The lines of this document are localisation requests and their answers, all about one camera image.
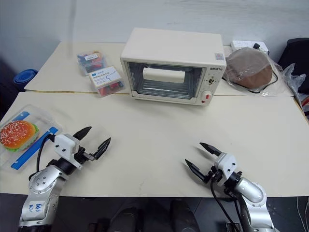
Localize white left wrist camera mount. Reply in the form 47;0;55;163
53;133;82;169

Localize clear plastic tray blue strips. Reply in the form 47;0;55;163
0;104;64;174

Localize cream toaster oven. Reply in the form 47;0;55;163
120;27;227;108

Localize labelled clear box of parts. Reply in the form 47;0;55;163
87;65;126;99

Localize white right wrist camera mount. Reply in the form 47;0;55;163
213;152;239;187

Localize thin white cable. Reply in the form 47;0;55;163
296;195;309;232

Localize brown object in plastic bag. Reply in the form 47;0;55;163
222;46;285;94

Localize thin black power cable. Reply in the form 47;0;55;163
245;69;279;94

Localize white power strip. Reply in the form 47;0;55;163
230;40;270;56

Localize long blue container clip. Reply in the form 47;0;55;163
11;126;59;170

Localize crumpled clear plastic bag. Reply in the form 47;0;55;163
281;62;309;110

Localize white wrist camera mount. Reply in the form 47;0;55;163
53;133;82;169
213;152;239;187

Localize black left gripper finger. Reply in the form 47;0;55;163
72;126;93;141
93;137;112;160

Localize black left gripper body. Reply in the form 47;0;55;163
73;146;96;165

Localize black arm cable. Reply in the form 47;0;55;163
36;133;57;175
210;178;243;232

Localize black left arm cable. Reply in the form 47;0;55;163
36;133;57;175

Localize clear box of coloured parts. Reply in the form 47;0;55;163
77;49;109;77

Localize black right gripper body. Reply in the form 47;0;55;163
204;164;226;186

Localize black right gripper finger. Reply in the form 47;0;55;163
184;159;209;184
199;142;222;158

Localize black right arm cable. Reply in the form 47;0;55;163
210;178;243;232

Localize toy hamburger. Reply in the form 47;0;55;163
0;120;41;154

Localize black chair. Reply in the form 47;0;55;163
277;38;309;95

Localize blue round ribbed object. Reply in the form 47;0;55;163
13;69;40;86

